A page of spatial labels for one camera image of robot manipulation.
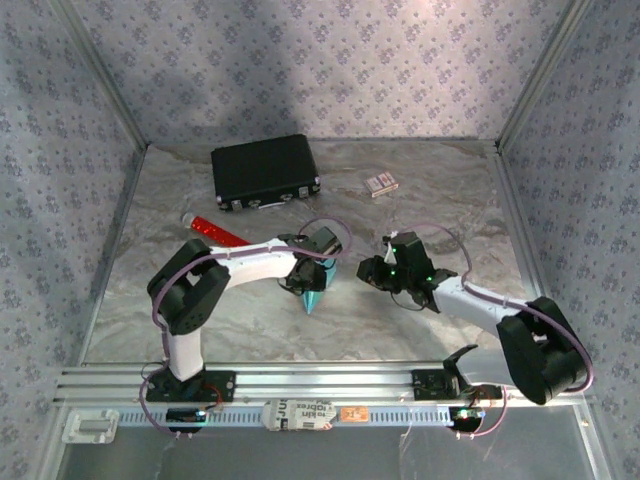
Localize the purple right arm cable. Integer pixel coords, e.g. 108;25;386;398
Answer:
392;223;596;441

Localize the red tube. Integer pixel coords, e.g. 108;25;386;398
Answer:
180;210;251;249

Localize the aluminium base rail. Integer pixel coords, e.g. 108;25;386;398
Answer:
53;363;596;404

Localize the aluminium frame post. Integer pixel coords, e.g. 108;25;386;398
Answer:
494;0;594;154
52;0;150;151

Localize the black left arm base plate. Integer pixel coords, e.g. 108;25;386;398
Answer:
144;368;237;404

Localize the light blue paper sheet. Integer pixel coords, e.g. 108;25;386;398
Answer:
301;257;337;316

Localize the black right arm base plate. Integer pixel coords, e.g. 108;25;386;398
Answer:
411;368;504;401

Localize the right small controller board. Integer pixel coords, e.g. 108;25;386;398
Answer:
448;405;487;425

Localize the white plastic bracket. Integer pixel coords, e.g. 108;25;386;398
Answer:
61;408;120;445

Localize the small playing card box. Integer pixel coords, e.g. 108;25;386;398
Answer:
363;170;400;200

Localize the small controller board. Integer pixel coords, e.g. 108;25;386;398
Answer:
165;407;209;426
448;405;487;425

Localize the newspaper wrapped roll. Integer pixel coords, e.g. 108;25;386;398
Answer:
261;398;337;432

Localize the left small controller board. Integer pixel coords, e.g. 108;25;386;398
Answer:
165;407;209;426

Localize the black case with metal corners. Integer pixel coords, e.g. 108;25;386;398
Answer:
209;133;322;213

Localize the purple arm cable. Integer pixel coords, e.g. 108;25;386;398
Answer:
137;215;354;441
392;223;596;441

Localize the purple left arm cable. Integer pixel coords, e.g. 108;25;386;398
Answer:
137;215;354;441

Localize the slotted grey cable duct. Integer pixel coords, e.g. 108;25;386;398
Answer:
117;405;454;429

